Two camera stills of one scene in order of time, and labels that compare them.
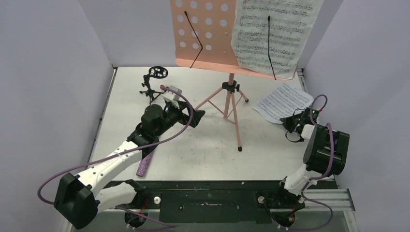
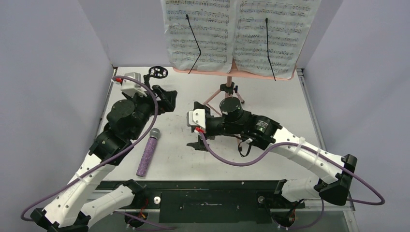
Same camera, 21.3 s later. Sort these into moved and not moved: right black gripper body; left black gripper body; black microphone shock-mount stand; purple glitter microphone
Moved: right black gripper body; left black gripper body
Not moved: black microphone shock-mount stand; purple glitter microphone
